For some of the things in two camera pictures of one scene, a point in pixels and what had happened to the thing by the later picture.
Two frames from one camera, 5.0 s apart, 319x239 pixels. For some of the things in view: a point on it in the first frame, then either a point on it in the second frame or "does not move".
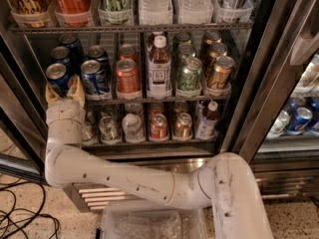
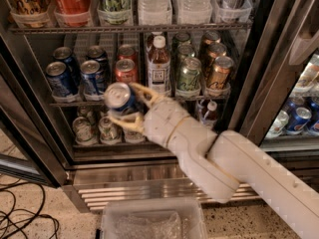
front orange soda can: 127,79 does not move
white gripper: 65,110 -> 159,119
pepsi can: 58,77 -> 119,97
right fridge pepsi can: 300,120 does not move
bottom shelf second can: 109,130 does not move
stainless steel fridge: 172,76 does not move
